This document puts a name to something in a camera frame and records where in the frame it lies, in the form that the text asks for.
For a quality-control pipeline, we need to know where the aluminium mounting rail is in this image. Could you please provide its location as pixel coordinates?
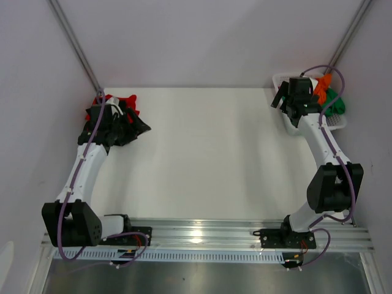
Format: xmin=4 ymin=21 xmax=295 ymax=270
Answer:
xmin=40 ymin=217 xmax=375 ymax=253

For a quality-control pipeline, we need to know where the white slotted cable duct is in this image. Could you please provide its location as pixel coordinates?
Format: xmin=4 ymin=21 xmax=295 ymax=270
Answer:
xmin=52 ymin=247 xmax=285 ymax=263

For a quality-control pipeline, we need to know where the black folded t shirt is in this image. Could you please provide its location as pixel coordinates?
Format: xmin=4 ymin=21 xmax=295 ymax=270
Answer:
xmin=85 ymin=105 xmax=153 ymax=147

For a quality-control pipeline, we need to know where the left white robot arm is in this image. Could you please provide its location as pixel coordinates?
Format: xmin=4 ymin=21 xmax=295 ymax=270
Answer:
xmin=42 ymin=100 xmax=151 ymax=247

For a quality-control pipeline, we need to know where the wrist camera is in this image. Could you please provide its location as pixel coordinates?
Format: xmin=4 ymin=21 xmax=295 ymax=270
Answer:
xmin=309 ymin=77 xmax=319 ymax=94
xmin=106 ymin=96 xmax=123 ymax=116

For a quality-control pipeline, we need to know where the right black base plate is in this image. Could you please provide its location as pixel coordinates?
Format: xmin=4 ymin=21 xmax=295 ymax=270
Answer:
xmin=252 ymin=228 xmax=317 ymax=249

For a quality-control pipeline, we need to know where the red folded t shirt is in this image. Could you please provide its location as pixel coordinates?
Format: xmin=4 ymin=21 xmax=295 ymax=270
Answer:
xmin=84 ymin=94 xmax=142 ymax=123

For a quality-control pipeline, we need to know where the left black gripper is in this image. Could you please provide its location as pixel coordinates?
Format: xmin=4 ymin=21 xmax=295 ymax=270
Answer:
xmin=108 ymin=107 xmax=151 ymax=146

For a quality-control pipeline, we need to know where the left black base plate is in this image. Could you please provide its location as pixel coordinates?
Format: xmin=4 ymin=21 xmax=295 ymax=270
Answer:
xmin=99 ymin=227 xmax=153 ymax=247

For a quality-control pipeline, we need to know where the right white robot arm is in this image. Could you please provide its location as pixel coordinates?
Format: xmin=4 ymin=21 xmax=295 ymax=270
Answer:
xmin=271 ymin=76 xmax=364 ymax=247

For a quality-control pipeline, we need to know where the green t shirt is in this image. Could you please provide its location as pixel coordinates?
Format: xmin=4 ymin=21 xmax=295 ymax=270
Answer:
xmin=322 ymin=88 xmax=345 ymax=117

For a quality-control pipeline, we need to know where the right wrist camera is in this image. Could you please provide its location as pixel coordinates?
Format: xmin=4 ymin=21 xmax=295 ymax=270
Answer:
xmin=309 ymin=77 xmax=319 ymax=94

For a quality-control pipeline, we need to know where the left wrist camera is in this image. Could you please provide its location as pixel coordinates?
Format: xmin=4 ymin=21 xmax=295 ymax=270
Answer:
xmin=106 ymin=96 xmax=123 ymax=116

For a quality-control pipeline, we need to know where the orange t shirt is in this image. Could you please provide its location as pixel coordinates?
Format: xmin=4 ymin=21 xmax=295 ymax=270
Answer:
xmin=313 ymin=73 xmax=332 ymax=106

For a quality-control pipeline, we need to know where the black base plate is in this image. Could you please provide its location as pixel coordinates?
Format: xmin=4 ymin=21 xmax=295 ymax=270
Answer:
xmin=99 ymin=227 xmax=153 ymax=247
xmin=252 ymin=228 xmax=317 ymax=249

